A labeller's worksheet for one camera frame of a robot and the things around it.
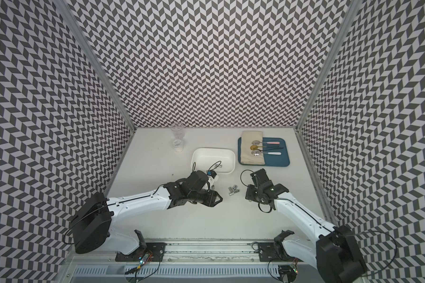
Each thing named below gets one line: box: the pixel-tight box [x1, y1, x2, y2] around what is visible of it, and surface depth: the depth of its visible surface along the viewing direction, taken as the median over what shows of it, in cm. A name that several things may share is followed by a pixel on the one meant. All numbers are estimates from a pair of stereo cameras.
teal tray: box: [237, 136, 290, 167], surface depth 107 cm
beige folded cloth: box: [240, 130, 266, 166], surface depth 110 cm
